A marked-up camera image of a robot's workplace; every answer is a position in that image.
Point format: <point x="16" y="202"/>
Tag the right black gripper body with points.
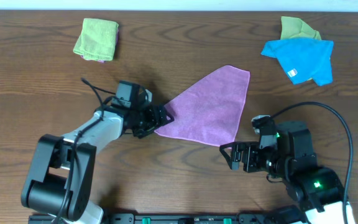
<point x="257" y="160"/>

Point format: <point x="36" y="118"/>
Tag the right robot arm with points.
<point x="285" y="152"/>

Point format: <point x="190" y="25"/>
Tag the crumpled olive green cloth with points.
<point x="293" y="27"/>

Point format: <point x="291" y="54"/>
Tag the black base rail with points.
<point x="128" y="218"/>

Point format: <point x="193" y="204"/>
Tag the folded pink cloth under green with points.
<point x="97" y="46"/>

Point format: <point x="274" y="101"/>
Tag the purple microfibre cloth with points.
<point x="209" y="112"/>

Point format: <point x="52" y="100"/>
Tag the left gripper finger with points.
<point x="164" y="116"/>
<point x="141" y="132"/>

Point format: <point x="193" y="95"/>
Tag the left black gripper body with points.
<point x="145" y="120"/>

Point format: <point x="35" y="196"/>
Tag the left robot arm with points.
<point x="61" y="172"/>

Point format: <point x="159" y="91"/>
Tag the blue cloth with label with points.
<point x="303" y="59"/>

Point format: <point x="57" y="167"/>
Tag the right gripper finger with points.
<point x="232" y="159"/>
<point x="234" y="146"/>

